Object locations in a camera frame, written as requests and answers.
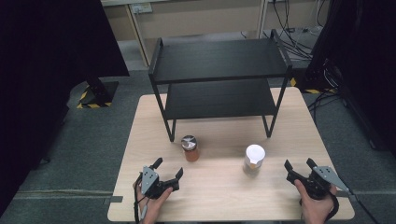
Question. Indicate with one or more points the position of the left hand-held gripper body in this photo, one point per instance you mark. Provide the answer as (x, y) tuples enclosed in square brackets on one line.
[(149, 182)]

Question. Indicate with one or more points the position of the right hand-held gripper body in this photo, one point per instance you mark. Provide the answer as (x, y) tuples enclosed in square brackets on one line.
[(316, 183)]

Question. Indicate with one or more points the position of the orange spice jar silver lid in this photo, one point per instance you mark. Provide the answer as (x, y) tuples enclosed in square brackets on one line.
[(190, 152)]

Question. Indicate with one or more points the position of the white paper cup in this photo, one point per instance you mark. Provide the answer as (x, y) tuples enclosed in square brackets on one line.
[(254, 157)]

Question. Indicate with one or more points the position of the black two-tier metal shelf rack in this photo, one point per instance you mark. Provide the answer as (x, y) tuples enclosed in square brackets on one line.
[(218, 60)]

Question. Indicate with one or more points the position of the person's right hand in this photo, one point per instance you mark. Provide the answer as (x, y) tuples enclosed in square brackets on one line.
[(316, 210)]

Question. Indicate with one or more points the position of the person's left hand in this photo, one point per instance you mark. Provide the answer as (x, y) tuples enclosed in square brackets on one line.
[(152, 210)]

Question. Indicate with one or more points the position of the grey floor tape piece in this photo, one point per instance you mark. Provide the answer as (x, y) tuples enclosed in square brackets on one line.
[(353, 197)]

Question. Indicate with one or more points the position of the grey floor tape strip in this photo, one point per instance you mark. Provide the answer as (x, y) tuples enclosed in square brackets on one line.
[(62, 194)]

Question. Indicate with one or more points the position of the black stand base striped tape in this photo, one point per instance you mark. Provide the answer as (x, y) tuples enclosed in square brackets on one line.
[(99, 95)]

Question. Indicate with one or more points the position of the black equipment rack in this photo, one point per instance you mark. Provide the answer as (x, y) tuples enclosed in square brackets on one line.
[(364, 62)]

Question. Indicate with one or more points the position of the black curtain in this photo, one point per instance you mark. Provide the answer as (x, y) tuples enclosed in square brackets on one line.
[(46, 77)]

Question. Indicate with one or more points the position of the beige cabinet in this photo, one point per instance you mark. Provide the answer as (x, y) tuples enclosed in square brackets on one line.
[(199, 21)]

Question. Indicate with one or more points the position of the white wall socket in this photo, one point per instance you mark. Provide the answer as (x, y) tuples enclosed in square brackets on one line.
[(141, 8)]

